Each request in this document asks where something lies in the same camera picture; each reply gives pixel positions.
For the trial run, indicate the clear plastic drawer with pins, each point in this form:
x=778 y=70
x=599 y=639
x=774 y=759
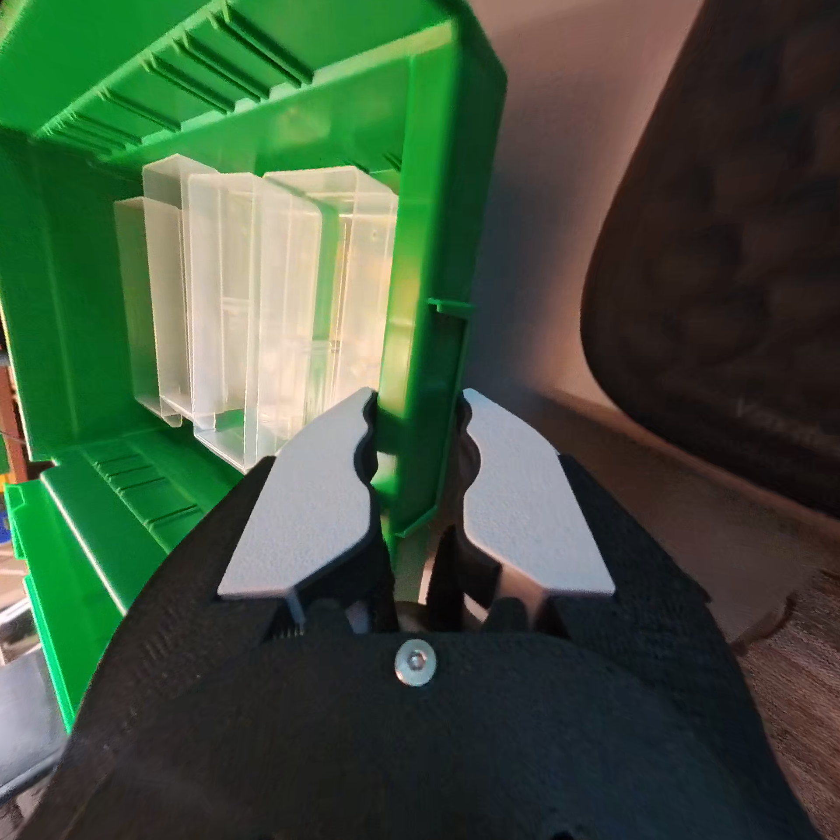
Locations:
x=164 y=177
x=367 y=262
x=223 y=295
x=131 y=295

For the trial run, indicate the black mesh chair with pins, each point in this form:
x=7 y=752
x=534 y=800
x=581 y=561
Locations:
x=722 y=262

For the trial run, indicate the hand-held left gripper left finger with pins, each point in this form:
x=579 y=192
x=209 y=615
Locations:
x=302 y=505

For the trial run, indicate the green plastic storage bin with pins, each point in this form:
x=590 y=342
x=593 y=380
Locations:
x=65 y=262

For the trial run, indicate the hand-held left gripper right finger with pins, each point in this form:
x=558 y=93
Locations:
x=531 y=512

